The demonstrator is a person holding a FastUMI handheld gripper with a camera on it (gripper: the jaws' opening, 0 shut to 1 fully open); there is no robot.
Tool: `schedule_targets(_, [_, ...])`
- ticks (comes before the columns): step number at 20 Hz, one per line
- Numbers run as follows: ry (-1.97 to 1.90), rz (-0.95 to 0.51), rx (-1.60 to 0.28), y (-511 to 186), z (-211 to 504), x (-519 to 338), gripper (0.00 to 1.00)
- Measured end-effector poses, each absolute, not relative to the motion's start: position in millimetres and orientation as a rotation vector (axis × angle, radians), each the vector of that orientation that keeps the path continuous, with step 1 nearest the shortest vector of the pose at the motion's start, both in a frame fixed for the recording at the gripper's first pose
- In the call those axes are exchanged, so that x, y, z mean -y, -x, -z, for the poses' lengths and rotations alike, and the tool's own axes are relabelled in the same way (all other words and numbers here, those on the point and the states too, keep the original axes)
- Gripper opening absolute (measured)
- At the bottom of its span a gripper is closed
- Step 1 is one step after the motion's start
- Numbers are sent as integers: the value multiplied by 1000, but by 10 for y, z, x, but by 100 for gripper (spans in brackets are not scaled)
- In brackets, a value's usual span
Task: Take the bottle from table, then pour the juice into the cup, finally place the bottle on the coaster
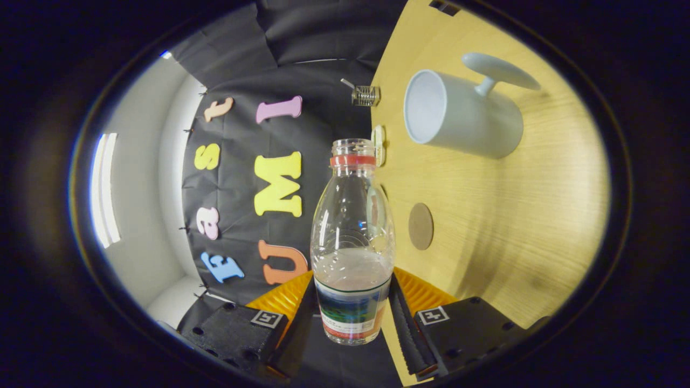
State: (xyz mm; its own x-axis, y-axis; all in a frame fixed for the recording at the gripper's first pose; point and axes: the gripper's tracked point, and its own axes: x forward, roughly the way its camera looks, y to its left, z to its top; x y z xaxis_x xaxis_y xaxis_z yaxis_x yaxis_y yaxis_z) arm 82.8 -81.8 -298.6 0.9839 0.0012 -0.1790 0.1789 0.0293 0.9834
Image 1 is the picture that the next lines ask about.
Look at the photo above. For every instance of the long ceiling light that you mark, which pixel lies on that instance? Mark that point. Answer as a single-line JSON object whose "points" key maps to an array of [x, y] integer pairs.
{"points": [[105, 188]]}

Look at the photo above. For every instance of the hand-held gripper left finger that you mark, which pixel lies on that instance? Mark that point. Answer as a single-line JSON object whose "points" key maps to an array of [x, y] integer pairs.
{"points": [[296, 345]]}

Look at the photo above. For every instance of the black backdrop cloth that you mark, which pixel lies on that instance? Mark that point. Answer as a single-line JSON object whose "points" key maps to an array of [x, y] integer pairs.
{"points": [[323, 81]]}

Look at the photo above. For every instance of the white cup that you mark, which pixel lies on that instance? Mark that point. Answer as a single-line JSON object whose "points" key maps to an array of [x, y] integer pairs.
{"points": [[469, 124]]}

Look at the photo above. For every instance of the silver spoon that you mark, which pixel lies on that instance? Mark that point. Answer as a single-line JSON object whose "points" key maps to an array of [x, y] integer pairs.
{"points": [[347, 83]]}

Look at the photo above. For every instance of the wooden table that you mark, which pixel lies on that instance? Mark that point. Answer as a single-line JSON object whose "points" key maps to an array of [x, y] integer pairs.
{"points": [[512, 215]]}

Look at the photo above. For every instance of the clear plastic juice bottle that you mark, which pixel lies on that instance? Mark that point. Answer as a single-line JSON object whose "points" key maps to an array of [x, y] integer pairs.
{"points": [[353, 258]]}

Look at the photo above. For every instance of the round brown coaster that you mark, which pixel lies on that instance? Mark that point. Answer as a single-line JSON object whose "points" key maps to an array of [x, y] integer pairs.
{"points": [[421, 226]]}

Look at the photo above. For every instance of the white divided food tray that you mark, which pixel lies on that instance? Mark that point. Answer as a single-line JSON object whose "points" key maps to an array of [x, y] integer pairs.
{"points": [[379, 145]]}

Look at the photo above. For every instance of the black table clamp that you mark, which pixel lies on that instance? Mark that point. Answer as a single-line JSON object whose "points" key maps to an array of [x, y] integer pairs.
{"points": [[444, 7]]}

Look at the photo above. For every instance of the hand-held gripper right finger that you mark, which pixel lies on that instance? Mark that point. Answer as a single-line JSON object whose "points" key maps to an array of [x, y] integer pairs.
{"points": [[409, 339]]}

